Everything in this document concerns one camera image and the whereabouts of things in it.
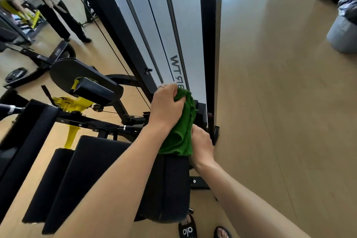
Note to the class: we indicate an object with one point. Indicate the person's left hand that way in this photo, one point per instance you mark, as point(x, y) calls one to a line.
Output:
point(164, 109)

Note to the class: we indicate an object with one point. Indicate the person's right hand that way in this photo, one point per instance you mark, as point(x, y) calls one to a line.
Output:
point(203, 148)

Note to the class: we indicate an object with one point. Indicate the person's left fingers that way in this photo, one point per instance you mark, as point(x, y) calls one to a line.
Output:
point(170, 91)

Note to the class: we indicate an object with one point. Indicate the green cleaning cloth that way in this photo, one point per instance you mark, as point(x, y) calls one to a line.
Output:
point(181, 131)

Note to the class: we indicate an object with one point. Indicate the person's right forearm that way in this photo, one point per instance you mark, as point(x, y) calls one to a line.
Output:
point(239, 204)

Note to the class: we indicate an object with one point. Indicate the silver guide rod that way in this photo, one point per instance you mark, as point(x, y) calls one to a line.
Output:
point(174, 28)
point(139, 28)

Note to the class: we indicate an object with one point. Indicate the white weight stack panel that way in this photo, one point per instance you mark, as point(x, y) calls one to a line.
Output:
point(184, 23)

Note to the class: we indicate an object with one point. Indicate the black rounded machine pad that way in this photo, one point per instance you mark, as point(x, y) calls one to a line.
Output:
point(81, 72)

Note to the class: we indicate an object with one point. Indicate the large black seat pad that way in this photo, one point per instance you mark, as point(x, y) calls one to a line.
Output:
point(92, 179)

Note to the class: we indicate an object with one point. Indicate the black slide sandal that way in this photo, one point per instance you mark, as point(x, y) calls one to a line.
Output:
point(187, 230)
point(223, 233)

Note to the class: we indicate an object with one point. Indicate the black foam roller pad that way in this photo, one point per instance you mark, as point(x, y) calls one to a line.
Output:
point(48, 184)

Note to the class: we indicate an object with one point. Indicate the black weight plate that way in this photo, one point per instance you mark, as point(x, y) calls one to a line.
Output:
point(16, 74)

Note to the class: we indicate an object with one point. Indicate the long black padded support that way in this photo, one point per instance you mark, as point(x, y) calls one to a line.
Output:
point(22, 145)

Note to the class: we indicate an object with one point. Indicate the yellow exercise machine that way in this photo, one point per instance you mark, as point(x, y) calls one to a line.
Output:
point(19, 12)

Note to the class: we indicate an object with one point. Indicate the grey waste bin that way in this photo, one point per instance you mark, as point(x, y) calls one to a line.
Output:
point(341, 34)

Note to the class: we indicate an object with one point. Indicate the black bin bag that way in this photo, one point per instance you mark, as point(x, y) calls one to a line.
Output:
point(348, 2)

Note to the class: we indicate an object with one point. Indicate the black gym machine frame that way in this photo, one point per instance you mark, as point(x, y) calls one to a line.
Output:
point(210, 51)

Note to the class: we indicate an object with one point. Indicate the black base bracket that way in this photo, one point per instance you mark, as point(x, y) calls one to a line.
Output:
point(199, 183)

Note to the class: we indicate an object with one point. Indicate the yellow machine lever bracket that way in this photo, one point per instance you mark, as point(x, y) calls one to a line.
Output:
point(72, 104)

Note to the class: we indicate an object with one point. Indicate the black bench base frame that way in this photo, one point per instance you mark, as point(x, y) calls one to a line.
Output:
point(44, 59)

